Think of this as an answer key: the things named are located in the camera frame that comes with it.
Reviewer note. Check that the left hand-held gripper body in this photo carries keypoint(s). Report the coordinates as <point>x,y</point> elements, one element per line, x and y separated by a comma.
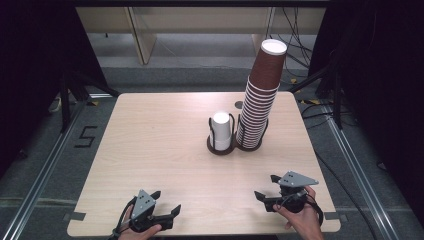
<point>143,203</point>

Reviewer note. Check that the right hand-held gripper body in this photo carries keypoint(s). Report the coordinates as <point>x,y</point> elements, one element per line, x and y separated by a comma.
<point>295,180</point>

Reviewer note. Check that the stack of brown cups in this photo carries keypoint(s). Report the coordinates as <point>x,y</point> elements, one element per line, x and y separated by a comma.
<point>255,120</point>

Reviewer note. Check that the person's left hand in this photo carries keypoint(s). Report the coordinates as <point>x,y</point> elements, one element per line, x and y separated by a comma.
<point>133,236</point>

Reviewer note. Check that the person's right hand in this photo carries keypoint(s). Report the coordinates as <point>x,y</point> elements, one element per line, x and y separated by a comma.
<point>306,223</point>

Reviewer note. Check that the black tape strip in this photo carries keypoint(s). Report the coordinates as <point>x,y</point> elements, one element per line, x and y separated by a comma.
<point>76,216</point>
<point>333,216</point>

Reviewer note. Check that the grey round table grommet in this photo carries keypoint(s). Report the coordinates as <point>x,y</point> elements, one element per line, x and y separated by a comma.
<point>238,104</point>

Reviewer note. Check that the black metal stand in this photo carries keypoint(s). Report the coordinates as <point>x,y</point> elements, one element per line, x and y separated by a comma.
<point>65,100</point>
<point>337,100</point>

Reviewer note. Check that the dark curtain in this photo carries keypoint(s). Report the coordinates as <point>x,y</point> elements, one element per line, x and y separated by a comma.
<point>383,83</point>
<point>33,66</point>

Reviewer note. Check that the beige wooden desk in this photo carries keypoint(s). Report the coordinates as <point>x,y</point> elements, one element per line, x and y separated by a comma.
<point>144,43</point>

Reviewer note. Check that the aluminium floor rail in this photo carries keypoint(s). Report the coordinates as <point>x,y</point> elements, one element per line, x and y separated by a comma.
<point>353,166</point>
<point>40,186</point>

